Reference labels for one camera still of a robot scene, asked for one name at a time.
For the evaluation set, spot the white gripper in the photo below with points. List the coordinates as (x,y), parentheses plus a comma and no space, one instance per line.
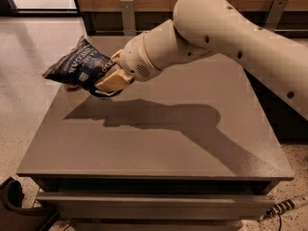
(136,59)

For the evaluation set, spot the blue chip bag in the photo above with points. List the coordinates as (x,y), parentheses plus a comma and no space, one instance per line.
(83,66)

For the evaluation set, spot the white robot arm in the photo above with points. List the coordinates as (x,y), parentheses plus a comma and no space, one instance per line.
(202,28)

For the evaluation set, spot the orange fruit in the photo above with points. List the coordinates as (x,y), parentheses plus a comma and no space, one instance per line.
(71,87)

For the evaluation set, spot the horizontal metal rail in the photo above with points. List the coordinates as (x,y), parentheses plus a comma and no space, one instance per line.
(116,32)

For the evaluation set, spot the left metal bracket post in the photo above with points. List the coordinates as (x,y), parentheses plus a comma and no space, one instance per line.
(128,17)

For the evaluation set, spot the metal bracket post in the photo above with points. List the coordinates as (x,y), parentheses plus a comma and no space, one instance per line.
(274,14)
(128,17)

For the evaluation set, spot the right metal bracket post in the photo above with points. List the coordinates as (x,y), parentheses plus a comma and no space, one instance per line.
(274,14)

